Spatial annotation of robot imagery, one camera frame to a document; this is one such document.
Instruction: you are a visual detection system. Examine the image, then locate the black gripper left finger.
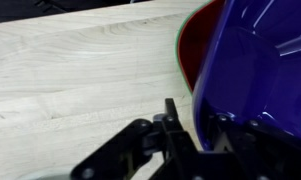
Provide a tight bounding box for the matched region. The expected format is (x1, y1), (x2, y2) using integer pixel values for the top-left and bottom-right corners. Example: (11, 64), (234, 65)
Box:
(70, 98), (199, 180)

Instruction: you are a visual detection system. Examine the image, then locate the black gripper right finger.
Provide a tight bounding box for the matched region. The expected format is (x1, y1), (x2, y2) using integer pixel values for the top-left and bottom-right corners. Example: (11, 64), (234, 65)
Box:
(208, 114), (301, 180)

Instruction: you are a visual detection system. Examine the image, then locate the blue plastic bowl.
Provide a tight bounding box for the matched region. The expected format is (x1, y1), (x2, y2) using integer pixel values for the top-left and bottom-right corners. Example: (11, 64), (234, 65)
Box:
(193, 0), (301, 150)

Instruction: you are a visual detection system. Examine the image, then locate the orange plastic bowl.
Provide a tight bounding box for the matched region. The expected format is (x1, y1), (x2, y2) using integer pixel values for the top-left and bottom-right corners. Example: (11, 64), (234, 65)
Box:
(177, 0), (226, 93)

